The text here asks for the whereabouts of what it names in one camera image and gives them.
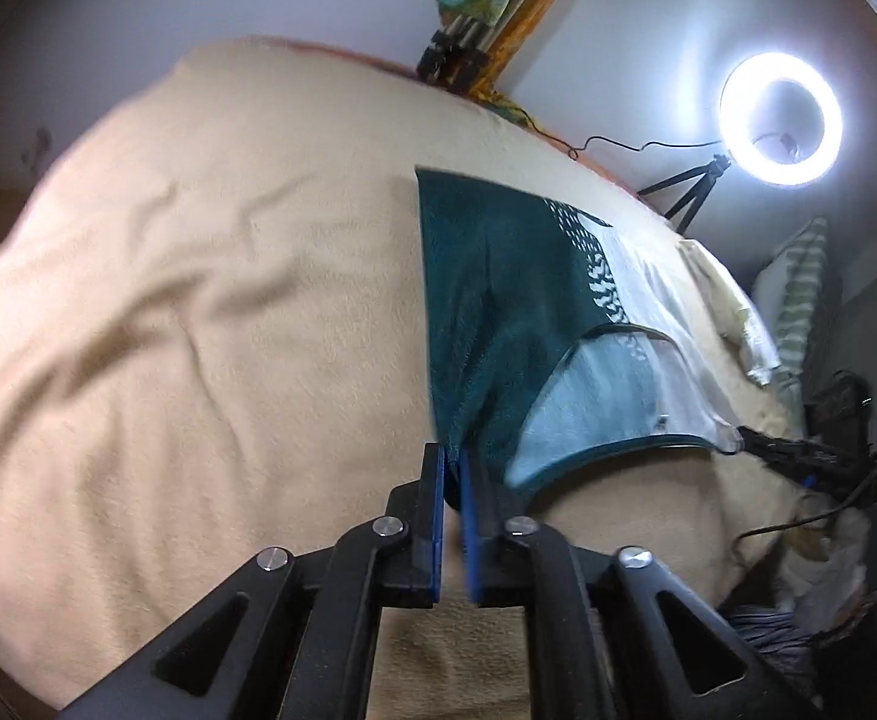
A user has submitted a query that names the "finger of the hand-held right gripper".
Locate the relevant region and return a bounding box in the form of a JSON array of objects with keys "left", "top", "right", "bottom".
[{"left": 734, "top": 426, "right": 860, "bottom": 487}]

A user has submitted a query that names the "folded cream garment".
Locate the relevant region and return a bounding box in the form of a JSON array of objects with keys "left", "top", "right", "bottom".
[{"left": 678, "top": 238, "right": 755, "bottom": 346}]

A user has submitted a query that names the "black power cable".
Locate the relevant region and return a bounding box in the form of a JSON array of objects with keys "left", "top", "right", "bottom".
[{"left": 566, "top": 135, "right": 725, "bottom": 162}]

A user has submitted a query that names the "beige blanket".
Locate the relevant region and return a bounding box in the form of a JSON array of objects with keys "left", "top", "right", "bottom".
[{"left": 0, "top": 36, "right": 807, "bottom": 720}]

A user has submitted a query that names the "white ring light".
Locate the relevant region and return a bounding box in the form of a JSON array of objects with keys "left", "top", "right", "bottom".
[{"left": 718, "top": 52, "right": 845, "bottom": 187}]

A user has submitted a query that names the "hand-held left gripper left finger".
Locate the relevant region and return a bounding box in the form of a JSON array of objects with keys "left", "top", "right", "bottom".
[{"left": 56, "top": 442, "right": 458, "bottom": 720}]

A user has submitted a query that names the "grey ribbed cloth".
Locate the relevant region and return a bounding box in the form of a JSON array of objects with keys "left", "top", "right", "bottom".
[{"left": 723, "top": 600, "right": 816, "bottom": 685}]

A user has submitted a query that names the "green striped pillow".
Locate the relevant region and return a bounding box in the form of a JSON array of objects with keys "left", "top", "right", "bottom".
[{"left": 753, "top": 217, "right": 833, "bottom": 391}]

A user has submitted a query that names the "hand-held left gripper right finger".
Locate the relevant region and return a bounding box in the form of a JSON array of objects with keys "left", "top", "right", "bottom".
[{"left": 457, "top": 446, "right": 807, "bottom": 720}]

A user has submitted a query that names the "folded white garment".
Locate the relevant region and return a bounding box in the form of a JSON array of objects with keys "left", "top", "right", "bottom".
[{"left": 738, "top": 307, "right": 782, "bottom": 389}]

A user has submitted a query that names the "dark bag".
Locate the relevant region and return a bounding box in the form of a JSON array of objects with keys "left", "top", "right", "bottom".
[{"left": 802, "top": 371, "right": 875, "bottom": 437}]

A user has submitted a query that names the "small black tripod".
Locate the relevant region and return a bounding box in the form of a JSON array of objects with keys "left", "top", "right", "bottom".
[{"left": 637, "top": 154, "right": 735, "bottom": 233}]

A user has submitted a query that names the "white crumpled cloth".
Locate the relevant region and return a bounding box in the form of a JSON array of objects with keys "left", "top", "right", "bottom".
[{"left": 774, "top": 510, "right": 870, "bottom": 625}]

